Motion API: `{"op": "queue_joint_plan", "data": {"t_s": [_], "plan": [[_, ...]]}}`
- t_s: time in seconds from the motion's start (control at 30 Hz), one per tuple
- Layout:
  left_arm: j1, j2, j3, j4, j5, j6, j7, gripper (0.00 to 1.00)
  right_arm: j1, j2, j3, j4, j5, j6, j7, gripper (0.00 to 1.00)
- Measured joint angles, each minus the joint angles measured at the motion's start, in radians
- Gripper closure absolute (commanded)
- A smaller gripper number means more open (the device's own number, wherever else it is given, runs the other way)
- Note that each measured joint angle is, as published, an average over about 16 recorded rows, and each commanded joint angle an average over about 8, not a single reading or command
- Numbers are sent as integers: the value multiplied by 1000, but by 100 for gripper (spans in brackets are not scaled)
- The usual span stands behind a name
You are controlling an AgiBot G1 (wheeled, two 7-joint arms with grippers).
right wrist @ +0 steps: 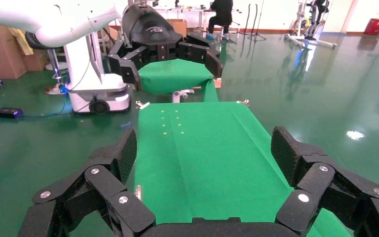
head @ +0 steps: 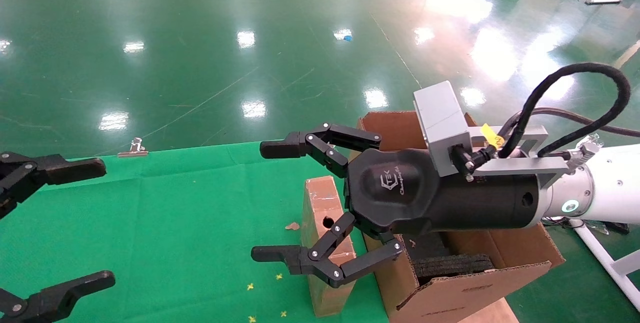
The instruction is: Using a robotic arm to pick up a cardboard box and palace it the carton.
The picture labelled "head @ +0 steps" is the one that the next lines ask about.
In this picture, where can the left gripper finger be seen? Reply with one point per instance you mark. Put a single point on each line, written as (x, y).
(60, 295)
(65, 169)

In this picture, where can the silver camera mounting bracket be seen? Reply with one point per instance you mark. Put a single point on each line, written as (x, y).
(520, 165)

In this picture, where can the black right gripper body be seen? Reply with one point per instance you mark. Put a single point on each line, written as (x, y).
(400, 203)

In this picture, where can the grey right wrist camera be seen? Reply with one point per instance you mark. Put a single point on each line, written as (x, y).
(440, 123)

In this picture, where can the small cardboard box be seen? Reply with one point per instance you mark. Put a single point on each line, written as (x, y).
(317, 198)

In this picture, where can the blue floor scrap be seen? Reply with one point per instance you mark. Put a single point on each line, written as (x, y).
(347, 38)

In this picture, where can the green table cloth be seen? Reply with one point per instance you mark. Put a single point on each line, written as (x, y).
(175, 223)

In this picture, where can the black foam liner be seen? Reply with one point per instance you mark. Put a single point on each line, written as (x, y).
(450, 265)

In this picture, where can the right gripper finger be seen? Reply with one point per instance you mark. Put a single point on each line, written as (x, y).
(305, 259)
(295, 145)

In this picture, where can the large open cardboard carton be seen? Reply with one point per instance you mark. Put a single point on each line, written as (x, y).
(450, 298)

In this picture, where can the white metal frame leg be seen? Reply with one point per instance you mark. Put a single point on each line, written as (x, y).
(600, 255)

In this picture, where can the silver binder clip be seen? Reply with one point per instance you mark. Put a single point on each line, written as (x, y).
(135, 148)

